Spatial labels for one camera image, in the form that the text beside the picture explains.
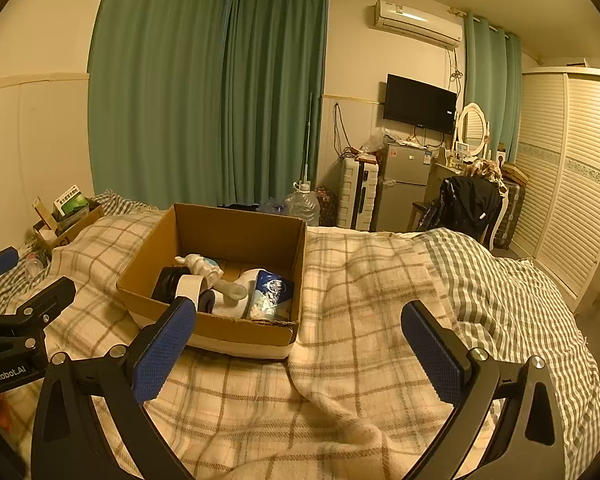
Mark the black round object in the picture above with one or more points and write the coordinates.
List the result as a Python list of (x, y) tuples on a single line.
[(167, 285)]

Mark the white slatted wardrobe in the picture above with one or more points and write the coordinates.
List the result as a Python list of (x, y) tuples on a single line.
[(570, 175)]

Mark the patterned cloth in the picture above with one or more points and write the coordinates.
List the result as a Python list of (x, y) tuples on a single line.
[(482, 170)]

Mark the cream plaid blanket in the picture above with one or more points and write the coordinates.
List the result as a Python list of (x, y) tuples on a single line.
[(355, 310)]

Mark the large clear water bottle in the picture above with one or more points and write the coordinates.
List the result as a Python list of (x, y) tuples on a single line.
[(305, 207)]

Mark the dark wooden chair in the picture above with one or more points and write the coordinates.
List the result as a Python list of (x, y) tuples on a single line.
[(420, 207)]

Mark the white oval mirror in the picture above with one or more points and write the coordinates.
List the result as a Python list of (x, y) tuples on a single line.
[(472, 125)]

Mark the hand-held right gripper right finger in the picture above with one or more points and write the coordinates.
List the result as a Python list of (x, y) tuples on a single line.
[(432, 347)]

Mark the wide green curtain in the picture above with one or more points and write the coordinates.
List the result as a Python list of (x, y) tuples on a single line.
[(154, 85)]

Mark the green printed carton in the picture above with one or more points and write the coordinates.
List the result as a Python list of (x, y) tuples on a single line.
[(72, 202)]

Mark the brown patterned bag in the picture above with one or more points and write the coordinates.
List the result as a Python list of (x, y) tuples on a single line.
[(325, 205)]

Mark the small clear plastic bottle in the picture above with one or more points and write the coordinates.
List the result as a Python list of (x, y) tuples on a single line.
[(34, 267)]

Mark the dark suitcase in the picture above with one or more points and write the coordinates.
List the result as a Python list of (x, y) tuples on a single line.
[(512, 210)]

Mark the green checked bed sheet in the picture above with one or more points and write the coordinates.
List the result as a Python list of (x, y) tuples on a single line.
[(114, 202)]

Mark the flat brown box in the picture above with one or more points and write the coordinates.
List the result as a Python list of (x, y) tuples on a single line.
[(515, 172)]

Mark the crumpled clear plastic bottle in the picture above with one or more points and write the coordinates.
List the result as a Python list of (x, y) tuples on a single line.
[(275, 205)]

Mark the black wall television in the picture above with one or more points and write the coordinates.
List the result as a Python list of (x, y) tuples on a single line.
[(417, 102)]

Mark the white sock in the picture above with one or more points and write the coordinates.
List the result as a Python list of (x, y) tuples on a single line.
[(229, 307)]

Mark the thin metal pole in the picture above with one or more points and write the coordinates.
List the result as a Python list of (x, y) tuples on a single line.
[(307, 140)]

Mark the person's left hand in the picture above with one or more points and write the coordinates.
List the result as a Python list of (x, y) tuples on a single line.
[(3, 407)]

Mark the grey small fridge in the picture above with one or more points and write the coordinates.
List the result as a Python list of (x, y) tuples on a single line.
[(405, 190)]

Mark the black jacket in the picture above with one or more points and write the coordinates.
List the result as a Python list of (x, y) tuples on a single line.
[(465, 200)]

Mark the cluttered cardboard box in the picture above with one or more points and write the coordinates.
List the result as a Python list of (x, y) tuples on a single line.
[(69, 230)]

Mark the narrow light green curtain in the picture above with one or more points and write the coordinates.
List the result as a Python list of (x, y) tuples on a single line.
[(490, 75)]

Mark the white tape roll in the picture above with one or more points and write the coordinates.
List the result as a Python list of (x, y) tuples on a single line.
[(189, 287)]

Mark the blue tissue packet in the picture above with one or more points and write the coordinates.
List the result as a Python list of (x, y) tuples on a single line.
[(270, 292)]

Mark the white toy figure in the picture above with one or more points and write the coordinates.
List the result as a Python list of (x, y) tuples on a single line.
[(199, 262)]

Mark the white suitcase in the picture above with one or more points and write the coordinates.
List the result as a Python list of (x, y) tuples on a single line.
[(357, 195)]

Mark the green checked duvet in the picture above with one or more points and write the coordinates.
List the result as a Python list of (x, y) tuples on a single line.
[(505, 300)]

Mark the white plastic object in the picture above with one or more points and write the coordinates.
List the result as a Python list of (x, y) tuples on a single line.
[(229, 287)]

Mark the white air conditioner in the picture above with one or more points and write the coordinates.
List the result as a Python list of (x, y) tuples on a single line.
[(415, 22)]

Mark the clear plastic bag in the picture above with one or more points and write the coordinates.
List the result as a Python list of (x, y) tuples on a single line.
[(380, 140)]

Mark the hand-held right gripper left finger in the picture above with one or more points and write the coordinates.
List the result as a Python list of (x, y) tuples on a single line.
[(162, 347)]

